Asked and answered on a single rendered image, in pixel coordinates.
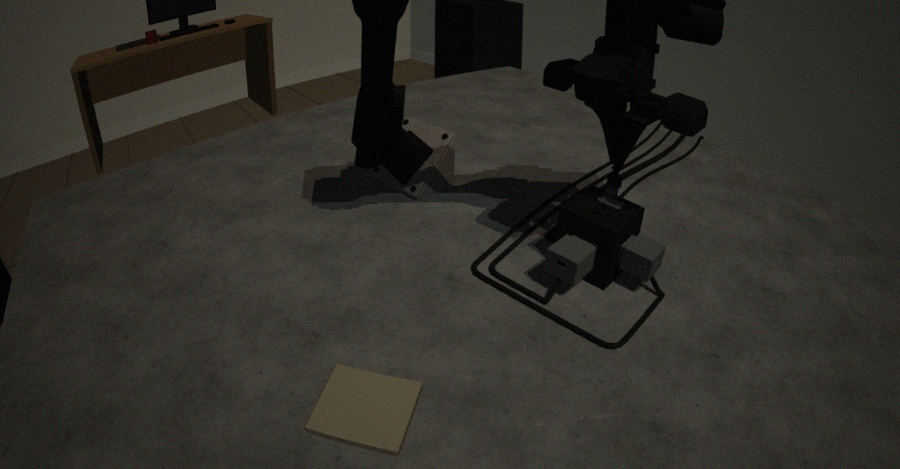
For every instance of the tan flat square slab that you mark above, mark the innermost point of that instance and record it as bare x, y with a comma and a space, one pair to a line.
365, 409

